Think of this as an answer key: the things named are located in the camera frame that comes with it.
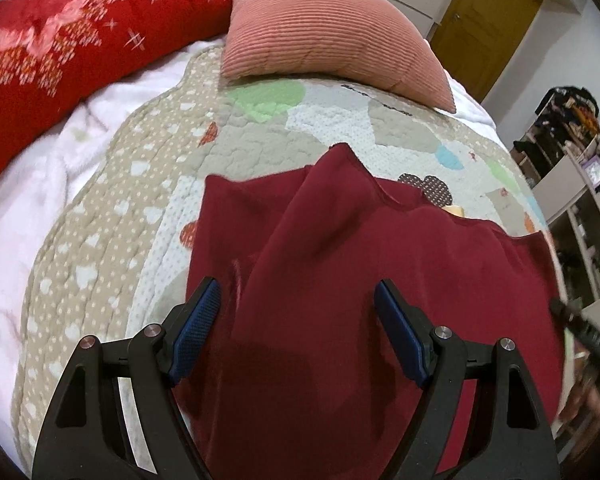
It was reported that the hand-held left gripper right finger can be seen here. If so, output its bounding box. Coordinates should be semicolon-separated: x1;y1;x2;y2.
372;279;561;480

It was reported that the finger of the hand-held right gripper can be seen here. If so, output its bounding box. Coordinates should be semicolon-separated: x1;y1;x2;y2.
550;297;600;361

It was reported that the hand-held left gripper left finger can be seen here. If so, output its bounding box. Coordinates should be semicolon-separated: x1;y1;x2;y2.
30;276;226;480

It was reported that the dark red garment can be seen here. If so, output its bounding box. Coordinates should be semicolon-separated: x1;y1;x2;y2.
172;142;568;480

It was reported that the beige patchwork quilt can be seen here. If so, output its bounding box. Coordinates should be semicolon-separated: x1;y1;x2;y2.
12;42;563;476

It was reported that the cluttered shelving unit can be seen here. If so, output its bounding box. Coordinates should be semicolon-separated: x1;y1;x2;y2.
510;85;600;311

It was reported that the white fleece blanket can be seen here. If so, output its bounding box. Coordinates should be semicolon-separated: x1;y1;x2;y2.
0;42;231;441

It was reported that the yellow wooden door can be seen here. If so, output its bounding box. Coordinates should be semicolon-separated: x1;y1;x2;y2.
430;0;546;103

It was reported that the red embroidered quilt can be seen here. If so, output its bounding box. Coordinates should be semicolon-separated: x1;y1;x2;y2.
0;0;233;196

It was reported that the pink corduroy pillow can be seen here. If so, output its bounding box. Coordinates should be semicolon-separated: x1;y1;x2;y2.
220;0;457;113

